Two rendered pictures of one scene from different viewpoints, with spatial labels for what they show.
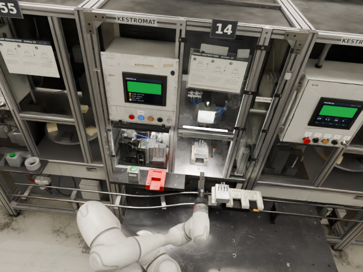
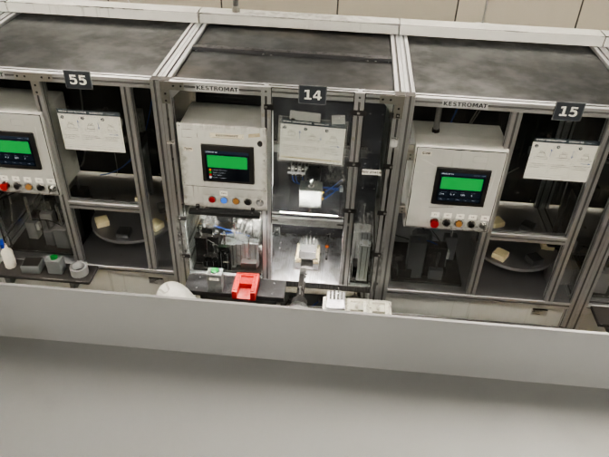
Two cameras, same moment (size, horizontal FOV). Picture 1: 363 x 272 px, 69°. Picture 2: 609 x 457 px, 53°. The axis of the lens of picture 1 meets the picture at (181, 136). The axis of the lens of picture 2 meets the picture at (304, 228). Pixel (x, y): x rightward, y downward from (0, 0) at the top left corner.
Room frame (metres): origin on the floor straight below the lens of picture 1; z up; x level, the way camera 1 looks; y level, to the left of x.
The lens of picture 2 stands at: (-1.19, -0.26, 3.13)
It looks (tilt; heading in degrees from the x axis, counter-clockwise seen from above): 37 degrees down; 3
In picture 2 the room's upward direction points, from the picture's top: 2 degrees clockwise
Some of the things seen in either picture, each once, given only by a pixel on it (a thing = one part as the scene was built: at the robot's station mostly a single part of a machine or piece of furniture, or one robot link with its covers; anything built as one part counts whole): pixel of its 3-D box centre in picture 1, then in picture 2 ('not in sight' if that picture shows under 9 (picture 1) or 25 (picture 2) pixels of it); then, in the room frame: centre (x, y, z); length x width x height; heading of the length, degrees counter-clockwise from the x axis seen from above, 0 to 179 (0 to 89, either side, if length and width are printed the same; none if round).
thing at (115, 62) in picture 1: (144, 83); (227, 157); (1.42, 0.26, 1.60); 0.42 x 0.29 x 0.46; 89
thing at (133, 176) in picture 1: (134, 173); (216, 278); (1.21, 0.32, 0.97); 0.08 x 0.08 x 0.12; 89
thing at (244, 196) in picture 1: (236, 200); (356, 313); (1.16, -0.44, 0.84); 0.36 x 0.14 x 0.10; 89
